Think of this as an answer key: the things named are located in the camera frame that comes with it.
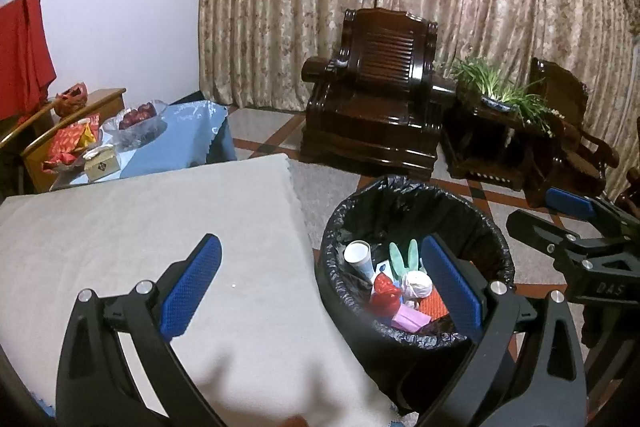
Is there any black lined trash bin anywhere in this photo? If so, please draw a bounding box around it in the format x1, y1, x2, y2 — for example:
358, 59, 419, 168
315, 175, 516, 413

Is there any blue coffee table cloth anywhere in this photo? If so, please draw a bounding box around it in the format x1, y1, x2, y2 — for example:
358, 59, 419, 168
50, 101, 238, 192

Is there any glass plate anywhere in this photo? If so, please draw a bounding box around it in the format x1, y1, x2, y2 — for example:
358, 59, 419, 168
42, 147, 103, 172

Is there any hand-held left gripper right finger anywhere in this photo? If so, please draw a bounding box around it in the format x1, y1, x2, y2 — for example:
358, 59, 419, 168
417, 234, 587, 427

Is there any grey floor rug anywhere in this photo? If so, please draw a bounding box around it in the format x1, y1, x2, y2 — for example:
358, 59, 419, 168
287, 159, 373, 253

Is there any gold tissue box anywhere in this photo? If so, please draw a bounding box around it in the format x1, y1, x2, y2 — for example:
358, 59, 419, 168
82, 146, 122, 182

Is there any red cloth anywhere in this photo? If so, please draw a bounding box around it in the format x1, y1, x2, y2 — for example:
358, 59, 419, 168
0, 0, 57, 120

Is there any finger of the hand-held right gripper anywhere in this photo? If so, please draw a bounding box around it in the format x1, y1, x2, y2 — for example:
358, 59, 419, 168
545, 188, 640, 238
506, 208, 601, 268

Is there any red dotted snack packet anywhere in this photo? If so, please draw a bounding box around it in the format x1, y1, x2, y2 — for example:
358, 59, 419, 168
42, 117, 98, 170

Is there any dark wooden armchair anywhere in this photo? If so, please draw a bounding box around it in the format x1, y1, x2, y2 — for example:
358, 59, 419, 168
527, 57, 621, 208
300, 7, 457, 180

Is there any green potted plant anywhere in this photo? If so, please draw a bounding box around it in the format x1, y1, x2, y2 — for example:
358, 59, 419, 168
450, 56, 563, 138

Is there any beige tablecloth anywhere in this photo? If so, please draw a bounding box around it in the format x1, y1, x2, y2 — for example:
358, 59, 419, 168
0, 153, 401, 427

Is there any green rubber glove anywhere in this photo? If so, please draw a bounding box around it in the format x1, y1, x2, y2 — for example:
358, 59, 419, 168
389, 238, 421, 280

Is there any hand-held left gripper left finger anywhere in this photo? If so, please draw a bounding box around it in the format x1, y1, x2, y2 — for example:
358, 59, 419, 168
54, 233, 236, 427

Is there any white knotted plastic bag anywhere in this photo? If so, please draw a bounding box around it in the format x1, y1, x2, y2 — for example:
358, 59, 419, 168
401, 271, 433, 300

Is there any red gift bag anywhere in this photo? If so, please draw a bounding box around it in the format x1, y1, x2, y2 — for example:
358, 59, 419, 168
54, 82, 90, 118

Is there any white paper cup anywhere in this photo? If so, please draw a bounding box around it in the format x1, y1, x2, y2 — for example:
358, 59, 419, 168
343, 241, 373, 280

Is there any red plastic bag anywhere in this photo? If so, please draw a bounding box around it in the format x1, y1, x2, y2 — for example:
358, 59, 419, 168
369, 273, 403, 315

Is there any glass fruit bowl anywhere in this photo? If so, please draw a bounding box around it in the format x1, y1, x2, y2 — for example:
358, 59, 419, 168
102, 99, 169, 152

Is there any orange foam fruit net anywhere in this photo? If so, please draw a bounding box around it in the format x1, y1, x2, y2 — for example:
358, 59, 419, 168
420, 287, 451, 323

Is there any pink plastic bag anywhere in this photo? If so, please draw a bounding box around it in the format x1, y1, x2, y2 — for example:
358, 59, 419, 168
392, 307, 432, 330

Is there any dark wooden side table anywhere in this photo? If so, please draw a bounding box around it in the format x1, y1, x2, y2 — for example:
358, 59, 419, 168
442, 79, 556, 192

